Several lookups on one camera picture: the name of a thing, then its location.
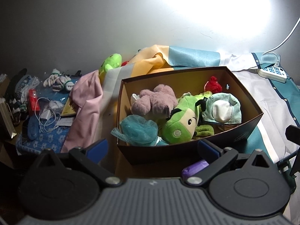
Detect black white striped socks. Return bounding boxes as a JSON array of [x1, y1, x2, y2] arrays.
[[4, 68, 40, 127]]

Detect white power strip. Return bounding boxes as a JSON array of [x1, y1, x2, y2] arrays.
[[257, 66, 287, 83]]

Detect white earphone cable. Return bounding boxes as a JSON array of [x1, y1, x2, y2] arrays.
[[34, 96, 62, 133]]

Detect green frog plush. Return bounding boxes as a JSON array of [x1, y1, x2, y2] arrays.
[[99, 53, 122, 75]]

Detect light blue cap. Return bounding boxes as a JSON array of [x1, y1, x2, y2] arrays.
[[202, 92, 242, 125]]

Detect yellow booklet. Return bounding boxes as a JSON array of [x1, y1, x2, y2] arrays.
[[61, 97, 78, 117]]

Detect pink cloth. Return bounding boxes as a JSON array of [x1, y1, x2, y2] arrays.
[[61, 70, 103, 153]]

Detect blue floral towel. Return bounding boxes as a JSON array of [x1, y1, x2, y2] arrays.
[[16, 116, 70, 154]]

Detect teal fuzzy cloth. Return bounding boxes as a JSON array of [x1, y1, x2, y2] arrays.
[[111, 115, 168, 147]]

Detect white power cable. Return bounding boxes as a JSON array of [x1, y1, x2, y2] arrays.
[[262, 16, 300, 57]]

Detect green pea plush toy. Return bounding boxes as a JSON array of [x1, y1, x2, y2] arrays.
[[161, 96, 207, 144]]

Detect green towel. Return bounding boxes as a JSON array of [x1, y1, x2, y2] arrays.
[[193, 124, 215, 139]]

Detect pink teddy bear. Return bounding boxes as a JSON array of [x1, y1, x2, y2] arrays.
[[131, 84, 178, 119]]

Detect black cardboard box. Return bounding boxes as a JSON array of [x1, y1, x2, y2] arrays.
[[113, 67, 263, 168]]

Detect purple pad package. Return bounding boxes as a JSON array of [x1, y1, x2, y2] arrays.
[[181, 160, 209, 179]]

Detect red small packet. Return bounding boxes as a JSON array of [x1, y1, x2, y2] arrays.
[[28, 89, 40, 116]]

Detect red yarn toy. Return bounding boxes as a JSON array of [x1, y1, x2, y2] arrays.
[[204, 76, 223, 94]]

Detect colour-block bed sheet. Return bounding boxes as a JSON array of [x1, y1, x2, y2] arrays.
[[94, 45, 299, 172]]

